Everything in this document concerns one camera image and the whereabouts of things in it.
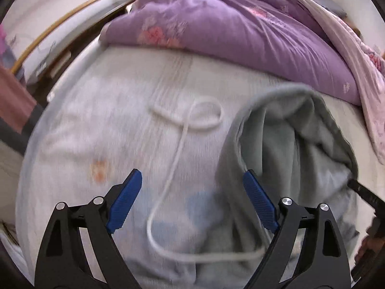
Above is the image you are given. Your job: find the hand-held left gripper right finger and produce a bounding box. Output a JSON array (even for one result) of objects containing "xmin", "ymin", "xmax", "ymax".
[{"xmin": 242, "ymin": 169, "xmax": 352, "ymax": 289}]

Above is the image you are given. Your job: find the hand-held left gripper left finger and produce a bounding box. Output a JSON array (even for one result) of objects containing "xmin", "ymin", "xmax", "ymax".
[{"xmin": 34, "ymin": 169, "xmax": 143, "ymax": 289}]

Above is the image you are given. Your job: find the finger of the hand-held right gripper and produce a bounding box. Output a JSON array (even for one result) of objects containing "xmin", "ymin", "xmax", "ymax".
[{"xmin": 347, "ymin": 179, "xmax": 385, "ymax": 215}]

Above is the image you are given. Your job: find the grey hooded sweatshirt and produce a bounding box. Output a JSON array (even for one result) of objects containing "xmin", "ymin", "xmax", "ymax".
[{"xmin": 126, "ymin": 84, "xmax": 361, "ymax": 289}]

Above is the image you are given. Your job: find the pink floral blanket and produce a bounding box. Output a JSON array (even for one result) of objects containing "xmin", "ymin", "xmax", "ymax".
[{"xmin": 211, "ymin": 0, "xmax": 385, "ymax": 157}]

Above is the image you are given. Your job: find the pink cloth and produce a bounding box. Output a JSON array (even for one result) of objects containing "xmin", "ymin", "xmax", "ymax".
[{"xmin": 0, "ymin": 66, "xmax": 37, "ymax": 133}]

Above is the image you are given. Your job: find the purple floral quilt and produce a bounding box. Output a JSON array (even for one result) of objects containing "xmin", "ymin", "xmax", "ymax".
[{"xmin": 99, "ymin": 0, "xmax": 361, "ymax": 106}]

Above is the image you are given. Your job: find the grey pillow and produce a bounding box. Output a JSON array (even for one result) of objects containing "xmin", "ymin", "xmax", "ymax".
[{"xmin": 311, "ymin": 0, "xmax": 348, "ymax": 18}]

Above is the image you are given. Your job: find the white drawstring cord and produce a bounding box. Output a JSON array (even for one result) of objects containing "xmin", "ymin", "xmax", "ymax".
[{"xmin": 146, "ymin": 98, "xmax": 268, "ymax": 264}]

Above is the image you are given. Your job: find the dark wooden bed frame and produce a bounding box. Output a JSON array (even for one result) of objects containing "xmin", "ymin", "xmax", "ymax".
[{"xmin": 28, "ymin": 0, "xmax": 133, "ymax": 104}]

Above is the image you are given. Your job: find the curved wooden rail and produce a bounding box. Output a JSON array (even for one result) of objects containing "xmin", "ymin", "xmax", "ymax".
[{"xmin": 11, "ymin": 0, "xmax": 145, "ymax": 74}]

